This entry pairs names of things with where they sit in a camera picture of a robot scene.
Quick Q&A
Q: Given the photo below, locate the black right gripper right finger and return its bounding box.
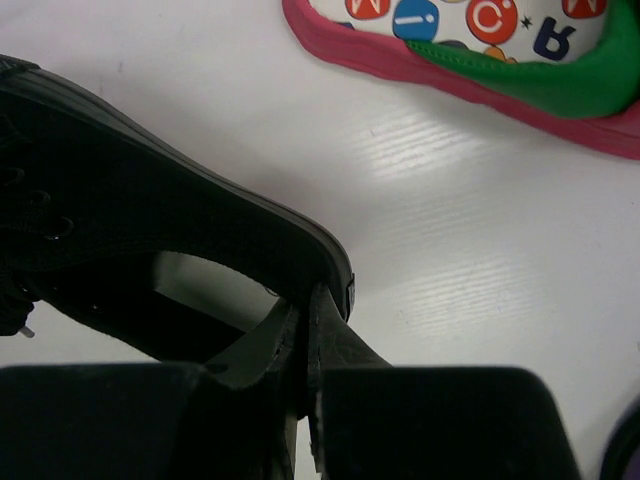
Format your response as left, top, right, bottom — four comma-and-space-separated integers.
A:
307, 284, 580, 479

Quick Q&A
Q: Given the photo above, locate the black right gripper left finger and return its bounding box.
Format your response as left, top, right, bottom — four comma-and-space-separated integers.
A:
1, 300, 300, 479

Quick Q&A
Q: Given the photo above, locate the pink sandal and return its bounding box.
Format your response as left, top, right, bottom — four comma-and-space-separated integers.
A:
282, 1, 639, 159

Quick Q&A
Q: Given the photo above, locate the purple loafer right one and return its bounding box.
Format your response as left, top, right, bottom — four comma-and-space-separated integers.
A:
599, 399, 640, 480

